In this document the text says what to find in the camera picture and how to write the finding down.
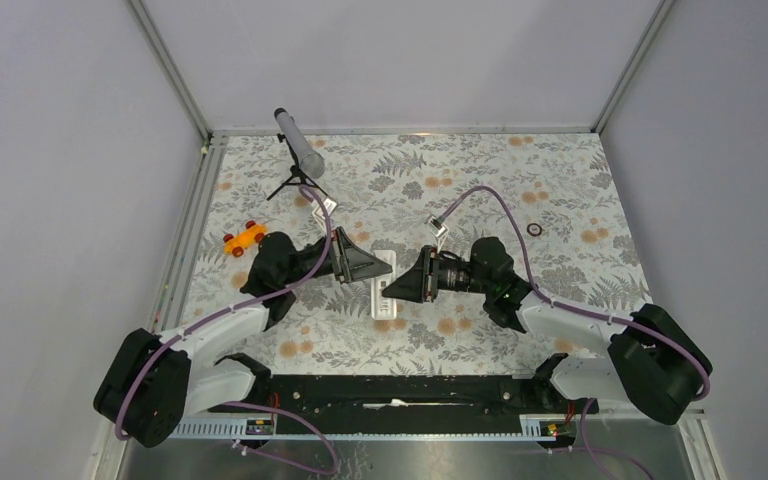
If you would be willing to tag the floral patterned table mat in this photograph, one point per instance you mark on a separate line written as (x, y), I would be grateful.
(551, 199)

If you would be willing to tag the orange toy car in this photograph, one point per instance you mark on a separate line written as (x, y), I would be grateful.
(252, 234)

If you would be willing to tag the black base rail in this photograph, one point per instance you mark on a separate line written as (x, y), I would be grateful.
(410, 405)

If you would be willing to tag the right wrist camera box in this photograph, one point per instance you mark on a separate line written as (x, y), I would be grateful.
(438, 228)

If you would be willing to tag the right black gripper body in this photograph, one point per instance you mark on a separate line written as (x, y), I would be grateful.
(431, 280)

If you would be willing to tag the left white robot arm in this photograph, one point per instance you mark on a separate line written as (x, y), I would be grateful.
(155, 380)

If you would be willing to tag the grey microphone on tripod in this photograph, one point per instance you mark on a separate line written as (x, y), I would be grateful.
(308, 165)

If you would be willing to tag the white AC remote control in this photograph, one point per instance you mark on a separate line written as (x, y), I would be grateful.
(383, 308)

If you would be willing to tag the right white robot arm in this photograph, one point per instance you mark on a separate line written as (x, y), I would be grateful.
(644, 358)

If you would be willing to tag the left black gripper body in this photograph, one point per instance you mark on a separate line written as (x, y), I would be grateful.
(337, 263)

